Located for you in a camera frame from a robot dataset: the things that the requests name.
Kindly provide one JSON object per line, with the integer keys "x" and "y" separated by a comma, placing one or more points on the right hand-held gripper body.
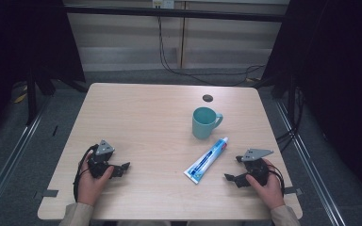
{"x": 257, "y": 166}

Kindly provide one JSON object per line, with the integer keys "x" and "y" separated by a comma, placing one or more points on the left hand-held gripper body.
{"x": 102, "y": 150}

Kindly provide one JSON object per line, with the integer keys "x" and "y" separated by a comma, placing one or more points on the person's right hand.
{"x": 268, "y": 191}

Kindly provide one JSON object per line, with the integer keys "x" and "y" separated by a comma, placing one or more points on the person's left hand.
{"x": 89, "y": 186}

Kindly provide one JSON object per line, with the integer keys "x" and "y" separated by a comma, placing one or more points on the blue and white toothpaste tube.
{"x": 205, "y": 161}

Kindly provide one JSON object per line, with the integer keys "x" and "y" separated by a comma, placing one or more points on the grey tape strip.
{"x": 50, "y": 193}
{"x": 292, "y": 190}

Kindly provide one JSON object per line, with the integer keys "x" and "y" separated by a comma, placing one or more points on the teal cup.
{"x": 203, "y": 123}

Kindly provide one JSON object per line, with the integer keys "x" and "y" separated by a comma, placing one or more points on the dark round table grommet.
{"x": 207, "y": 98}

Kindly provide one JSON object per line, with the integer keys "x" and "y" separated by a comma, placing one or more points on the black metal stand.
{"x": 31, "y": 97}

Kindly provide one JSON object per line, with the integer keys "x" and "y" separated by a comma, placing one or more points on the yellow scrap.
{"x": 20, "y": 98}

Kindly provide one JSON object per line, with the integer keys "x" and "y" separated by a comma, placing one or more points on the dark curtain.
{"x": 19, "y": 37}
{"x": 336, "y": 78}

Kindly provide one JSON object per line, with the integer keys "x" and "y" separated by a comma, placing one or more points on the black horizontal bar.
{"x": 169, "y": 13}

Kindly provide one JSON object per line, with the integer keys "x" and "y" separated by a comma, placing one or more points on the metal floor rail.
{"x": 308, "y": 166}
{"x": 9, "y": 163}

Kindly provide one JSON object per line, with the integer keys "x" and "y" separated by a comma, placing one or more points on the white wall socket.
{"x": 163, "y": 3}

